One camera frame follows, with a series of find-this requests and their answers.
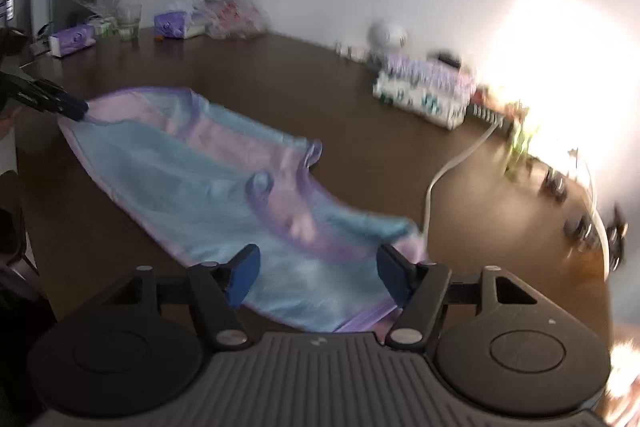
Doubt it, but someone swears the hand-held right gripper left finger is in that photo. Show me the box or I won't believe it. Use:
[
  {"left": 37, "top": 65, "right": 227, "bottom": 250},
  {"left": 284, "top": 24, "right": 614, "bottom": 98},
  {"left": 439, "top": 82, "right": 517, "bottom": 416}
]
[{"left": 97, "top": 244, "right": 261, "bottom": 351}]

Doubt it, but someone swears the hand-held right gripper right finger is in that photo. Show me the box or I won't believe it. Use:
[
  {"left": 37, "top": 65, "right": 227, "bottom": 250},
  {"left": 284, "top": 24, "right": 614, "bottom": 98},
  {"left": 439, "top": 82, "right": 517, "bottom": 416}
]
[{"left": 377, "top": 244, "right": 541, "bottom": 352}]

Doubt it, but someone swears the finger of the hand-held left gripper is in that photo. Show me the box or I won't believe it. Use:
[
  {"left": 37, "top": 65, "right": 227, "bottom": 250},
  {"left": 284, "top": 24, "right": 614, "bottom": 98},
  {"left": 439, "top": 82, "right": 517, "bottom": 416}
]
[{"left": 0, "top": 73, "right": 90, "bottom": 122}]

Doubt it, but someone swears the pink and blue tank top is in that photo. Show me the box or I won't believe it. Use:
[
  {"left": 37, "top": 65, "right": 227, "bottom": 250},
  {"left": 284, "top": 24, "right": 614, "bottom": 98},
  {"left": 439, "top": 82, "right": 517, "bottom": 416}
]
[{"left": 57, "top": 86, "right": 428, "bottom": 333}]

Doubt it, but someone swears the small purple tissue pack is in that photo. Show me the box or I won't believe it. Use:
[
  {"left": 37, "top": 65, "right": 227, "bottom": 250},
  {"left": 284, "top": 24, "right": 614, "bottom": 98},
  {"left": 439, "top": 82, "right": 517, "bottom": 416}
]
[{"left": 49, "top": 24, "right": 97, "bottom": 58}]

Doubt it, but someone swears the white feathery ornament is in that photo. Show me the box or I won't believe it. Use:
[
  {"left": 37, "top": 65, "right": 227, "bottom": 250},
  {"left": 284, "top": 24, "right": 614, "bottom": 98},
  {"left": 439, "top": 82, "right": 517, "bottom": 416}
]
[{"left": 70, "top": 0, "right": 121, "bottom": 38}]

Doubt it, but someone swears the clear drinking glass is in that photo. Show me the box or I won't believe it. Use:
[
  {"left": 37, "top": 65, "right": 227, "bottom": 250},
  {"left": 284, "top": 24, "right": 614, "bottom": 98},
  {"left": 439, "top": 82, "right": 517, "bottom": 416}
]
[{"left": 116, "top": 3, "right": 143, "bottom": 42}]

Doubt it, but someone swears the large purple tissue pack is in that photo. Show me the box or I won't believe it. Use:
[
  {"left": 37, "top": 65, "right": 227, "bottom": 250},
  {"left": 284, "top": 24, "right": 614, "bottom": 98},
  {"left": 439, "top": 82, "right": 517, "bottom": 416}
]
[{"left": 153, "top": 0, "right": 207, "bottom": 40}]

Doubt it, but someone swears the folded white floral cloth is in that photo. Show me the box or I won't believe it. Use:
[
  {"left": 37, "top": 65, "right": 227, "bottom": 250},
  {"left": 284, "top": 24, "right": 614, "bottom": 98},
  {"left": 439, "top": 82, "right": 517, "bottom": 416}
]
[{"left": 372, "top": 72, "right": 468, "bottom": 130}]

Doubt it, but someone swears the green bottle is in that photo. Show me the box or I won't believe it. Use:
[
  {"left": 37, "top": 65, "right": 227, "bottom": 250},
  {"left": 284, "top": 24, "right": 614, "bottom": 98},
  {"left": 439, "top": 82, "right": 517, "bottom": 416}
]
[{"left": 505, "top": 102, "right": 538, "bottom": 180}]

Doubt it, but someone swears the black book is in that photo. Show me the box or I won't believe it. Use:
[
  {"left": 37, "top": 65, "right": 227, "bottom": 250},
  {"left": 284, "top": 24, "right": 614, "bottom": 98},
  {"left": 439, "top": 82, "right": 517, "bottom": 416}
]
[{"left": 465, "top": 102, "right": 506, "bottom": 125}]

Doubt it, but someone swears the clear plastic bag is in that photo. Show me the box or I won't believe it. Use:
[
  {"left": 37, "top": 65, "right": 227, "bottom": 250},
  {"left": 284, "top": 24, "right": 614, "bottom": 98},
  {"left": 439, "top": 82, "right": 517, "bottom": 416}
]
[{"left": 205, "top": 0, "right": 271, "bottom": 40}]

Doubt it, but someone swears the black phone holder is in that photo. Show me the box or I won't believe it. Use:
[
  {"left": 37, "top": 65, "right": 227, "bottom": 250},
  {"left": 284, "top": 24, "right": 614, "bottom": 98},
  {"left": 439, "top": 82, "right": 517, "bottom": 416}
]
[{"left": 565, "top": 202, "right": 628, "bottom": 273}]

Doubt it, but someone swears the folded purple ruffled cloth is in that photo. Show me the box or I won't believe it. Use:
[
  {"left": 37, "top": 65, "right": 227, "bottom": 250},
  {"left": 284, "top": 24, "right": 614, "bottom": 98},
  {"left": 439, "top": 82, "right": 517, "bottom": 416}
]
[{"left": 382, "top": 53, "right": 476, "bottom": 98}]

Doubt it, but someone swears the small grey box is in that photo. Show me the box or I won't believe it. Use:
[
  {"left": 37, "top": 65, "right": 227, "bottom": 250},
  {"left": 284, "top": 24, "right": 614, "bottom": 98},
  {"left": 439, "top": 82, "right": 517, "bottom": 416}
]
[{"left": 427, "top": 51, "right": 461, "bottom": 70}]

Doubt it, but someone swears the white round speaker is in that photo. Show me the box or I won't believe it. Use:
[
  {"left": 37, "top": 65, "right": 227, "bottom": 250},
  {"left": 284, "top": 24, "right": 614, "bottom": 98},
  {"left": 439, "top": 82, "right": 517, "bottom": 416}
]
[{"left": 367, "top": 21, "right": 408, "bottom": 52}]

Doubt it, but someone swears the thick white cable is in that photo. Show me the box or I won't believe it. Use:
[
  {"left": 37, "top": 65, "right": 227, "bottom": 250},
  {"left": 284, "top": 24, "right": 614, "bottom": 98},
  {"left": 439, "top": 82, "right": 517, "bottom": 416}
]
[{"left": 425, "top": 122, "right": 506, "bottom": 238}]

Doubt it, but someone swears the thin white cable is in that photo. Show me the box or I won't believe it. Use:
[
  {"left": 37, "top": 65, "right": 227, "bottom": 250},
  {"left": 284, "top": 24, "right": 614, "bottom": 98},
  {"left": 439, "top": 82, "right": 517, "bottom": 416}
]
[{"left": 570, "top": 147, "right": 613, "bottom": 278}]

